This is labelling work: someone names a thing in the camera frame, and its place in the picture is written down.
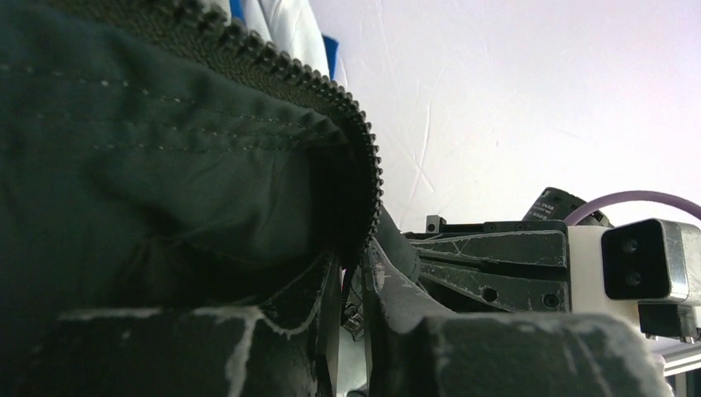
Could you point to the grey black zip jacket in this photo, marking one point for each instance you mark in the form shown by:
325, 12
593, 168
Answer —
154, 155

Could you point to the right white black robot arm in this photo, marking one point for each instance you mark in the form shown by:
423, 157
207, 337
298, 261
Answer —
551, 204

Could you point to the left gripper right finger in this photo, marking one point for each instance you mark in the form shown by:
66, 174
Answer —
418, 347

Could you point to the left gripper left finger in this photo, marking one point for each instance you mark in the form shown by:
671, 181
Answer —
286, 346

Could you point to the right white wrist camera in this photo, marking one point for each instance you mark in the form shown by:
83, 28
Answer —
645, 274

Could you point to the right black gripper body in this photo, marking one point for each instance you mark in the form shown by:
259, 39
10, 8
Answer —
518, 266

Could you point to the blue white jacket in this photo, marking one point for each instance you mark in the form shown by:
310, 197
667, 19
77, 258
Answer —
291, 25

